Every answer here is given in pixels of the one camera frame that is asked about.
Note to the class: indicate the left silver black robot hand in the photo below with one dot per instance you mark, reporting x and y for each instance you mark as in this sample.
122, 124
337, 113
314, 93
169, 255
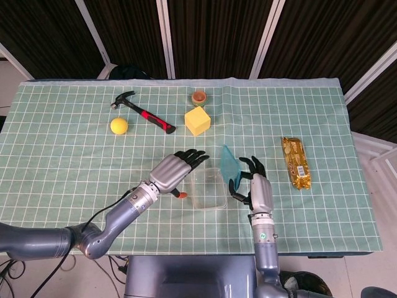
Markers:
169, 172

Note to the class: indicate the small brown green cup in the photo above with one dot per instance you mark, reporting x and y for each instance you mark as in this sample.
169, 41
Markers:
199, 97

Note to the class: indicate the yellow ball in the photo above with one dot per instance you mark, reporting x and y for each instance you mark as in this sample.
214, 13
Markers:
119, 126

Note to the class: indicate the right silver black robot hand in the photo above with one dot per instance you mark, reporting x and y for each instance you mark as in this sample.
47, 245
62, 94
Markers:
262, 194

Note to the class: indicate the green white checked tablecloth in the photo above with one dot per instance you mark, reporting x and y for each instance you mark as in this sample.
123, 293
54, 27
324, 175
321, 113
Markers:
77, 174

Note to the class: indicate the gold foil snack package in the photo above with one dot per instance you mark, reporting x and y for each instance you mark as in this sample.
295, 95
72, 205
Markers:
296, 163

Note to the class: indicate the black trash bin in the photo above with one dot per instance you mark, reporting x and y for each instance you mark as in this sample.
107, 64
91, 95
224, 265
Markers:
313, 284

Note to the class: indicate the grey blue robot torso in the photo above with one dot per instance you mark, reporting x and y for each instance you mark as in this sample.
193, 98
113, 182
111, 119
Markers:
189, 276

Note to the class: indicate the dark blue rounded object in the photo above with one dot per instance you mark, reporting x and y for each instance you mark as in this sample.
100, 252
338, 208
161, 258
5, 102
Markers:
380, 293

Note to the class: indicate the white partition post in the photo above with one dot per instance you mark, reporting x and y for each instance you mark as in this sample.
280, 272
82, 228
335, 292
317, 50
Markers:
15, 62
166, 37
266, 37
93, 34
372, 73

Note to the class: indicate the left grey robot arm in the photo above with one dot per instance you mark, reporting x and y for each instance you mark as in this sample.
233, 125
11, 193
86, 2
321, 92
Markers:
37, 242

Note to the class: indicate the clear plastic food container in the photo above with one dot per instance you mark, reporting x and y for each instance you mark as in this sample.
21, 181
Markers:
207, 190

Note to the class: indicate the black red claw hammer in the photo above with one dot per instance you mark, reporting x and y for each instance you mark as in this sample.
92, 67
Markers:
152, 119

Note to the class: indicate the yellow foam cube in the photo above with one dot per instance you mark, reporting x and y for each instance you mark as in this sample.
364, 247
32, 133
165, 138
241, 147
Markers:
198, 121

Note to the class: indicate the white metal rack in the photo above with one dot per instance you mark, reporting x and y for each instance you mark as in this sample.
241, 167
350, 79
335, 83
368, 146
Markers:
372, 149

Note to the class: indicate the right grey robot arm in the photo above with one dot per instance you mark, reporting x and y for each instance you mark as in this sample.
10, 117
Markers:
266, 257

